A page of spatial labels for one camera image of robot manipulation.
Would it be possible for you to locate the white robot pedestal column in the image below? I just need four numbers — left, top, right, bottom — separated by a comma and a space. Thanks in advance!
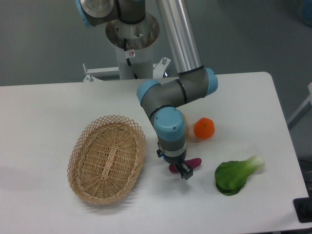
115, 47, 153, 80

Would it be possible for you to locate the black cable on pedestal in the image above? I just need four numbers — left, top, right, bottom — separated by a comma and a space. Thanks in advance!
123, 38, 139, 80

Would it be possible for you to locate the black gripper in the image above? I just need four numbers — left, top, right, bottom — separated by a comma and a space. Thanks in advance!
156, 143, 193, 180

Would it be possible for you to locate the white metal base frame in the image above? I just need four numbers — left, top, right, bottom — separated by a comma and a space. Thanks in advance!
82, 57, 171, 82

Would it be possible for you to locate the woven wicker basket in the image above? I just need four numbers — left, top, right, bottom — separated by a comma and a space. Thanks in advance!
67, 115, 146, 205

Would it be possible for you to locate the black box at table edge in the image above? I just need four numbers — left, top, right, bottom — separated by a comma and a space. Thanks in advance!
293, 197, 312, 223

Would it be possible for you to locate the yellow mango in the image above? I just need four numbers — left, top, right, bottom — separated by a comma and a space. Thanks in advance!
183, 114, 193, 140

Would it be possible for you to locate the orange tangerine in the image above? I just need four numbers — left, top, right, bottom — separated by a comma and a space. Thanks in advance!
193, 117, 215, 140

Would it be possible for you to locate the purple sweet potato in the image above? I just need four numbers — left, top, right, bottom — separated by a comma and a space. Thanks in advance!
169, 158, 202, 174

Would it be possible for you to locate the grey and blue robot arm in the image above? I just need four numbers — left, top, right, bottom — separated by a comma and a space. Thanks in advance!
76, 0, 218, 179

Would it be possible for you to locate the green bok choy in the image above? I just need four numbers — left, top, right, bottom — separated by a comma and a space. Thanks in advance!
214, 155, 265, 196

